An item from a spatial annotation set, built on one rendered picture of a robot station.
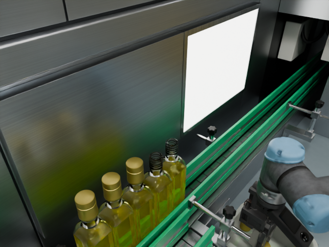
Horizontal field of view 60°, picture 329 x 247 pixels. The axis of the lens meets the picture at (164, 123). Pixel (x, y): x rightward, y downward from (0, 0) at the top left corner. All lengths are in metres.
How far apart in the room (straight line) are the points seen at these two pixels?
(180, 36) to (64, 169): 0.42
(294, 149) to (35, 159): 0.51
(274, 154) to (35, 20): 0.51
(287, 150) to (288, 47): 0.93
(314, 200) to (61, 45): 0.52
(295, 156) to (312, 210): 0.11
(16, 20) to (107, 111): 0.24
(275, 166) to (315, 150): 0.74
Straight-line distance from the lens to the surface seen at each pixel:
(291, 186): 0.62
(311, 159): 1.33
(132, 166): 0.55
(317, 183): 0.62
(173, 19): 0.72
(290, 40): 1.50
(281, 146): 0.65
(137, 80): 0.66
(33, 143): 0.56
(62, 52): 0.54
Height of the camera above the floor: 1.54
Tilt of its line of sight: 35 degrees down
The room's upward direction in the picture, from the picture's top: straight up
